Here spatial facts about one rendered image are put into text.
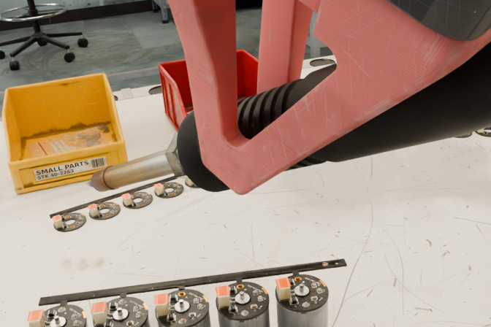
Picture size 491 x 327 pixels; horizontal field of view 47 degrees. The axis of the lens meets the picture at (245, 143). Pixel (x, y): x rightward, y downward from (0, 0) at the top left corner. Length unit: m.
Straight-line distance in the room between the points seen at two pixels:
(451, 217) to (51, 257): 0.29
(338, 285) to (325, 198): 0.10
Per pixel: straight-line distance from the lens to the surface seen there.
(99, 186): 0.21
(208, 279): 0.28
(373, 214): 0.44
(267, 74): 0.15
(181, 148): 0.15
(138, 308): 0.28
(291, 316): 0.27
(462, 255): 0.41
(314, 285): 0.28
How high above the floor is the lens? 0.99
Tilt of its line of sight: 26 degrees down
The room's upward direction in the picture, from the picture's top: 4 degrees counter-clockwise
